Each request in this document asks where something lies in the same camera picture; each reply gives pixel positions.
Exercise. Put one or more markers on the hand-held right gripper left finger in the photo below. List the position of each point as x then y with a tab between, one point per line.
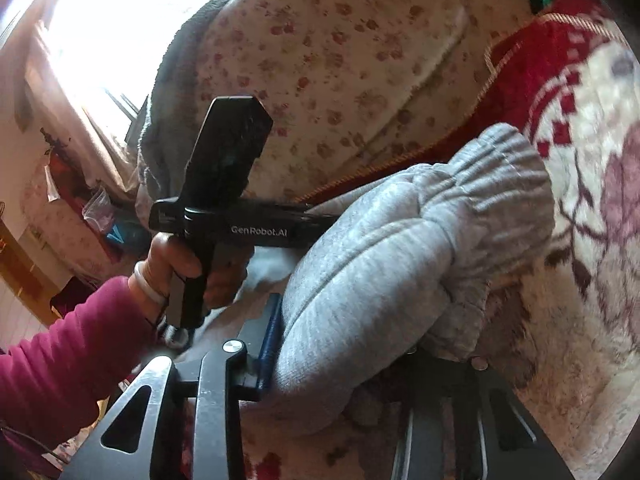
270	332

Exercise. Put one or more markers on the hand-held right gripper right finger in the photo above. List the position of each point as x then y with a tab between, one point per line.
480	410

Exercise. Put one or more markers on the grey pants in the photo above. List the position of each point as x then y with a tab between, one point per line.
400	260

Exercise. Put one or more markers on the person's left forearm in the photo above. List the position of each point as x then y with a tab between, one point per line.
55	360

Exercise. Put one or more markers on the person's left hand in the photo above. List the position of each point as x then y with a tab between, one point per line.
165	260

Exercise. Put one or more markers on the grey fleece garment with buttons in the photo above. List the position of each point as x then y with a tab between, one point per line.
170	90

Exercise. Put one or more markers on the teal bag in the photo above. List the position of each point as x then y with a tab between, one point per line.
120	237

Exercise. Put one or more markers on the beige floral sofa cushion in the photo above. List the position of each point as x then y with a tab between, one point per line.
340	60

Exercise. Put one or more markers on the red cloth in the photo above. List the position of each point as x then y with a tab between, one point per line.
62	175

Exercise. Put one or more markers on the beige floral pillow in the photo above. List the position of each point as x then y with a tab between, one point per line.
65	230

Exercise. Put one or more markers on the wooden furniture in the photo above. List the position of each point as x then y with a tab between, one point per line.
22	270

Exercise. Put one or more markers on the red and white floral blanket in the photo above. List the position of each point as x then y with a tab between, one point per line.
590	185

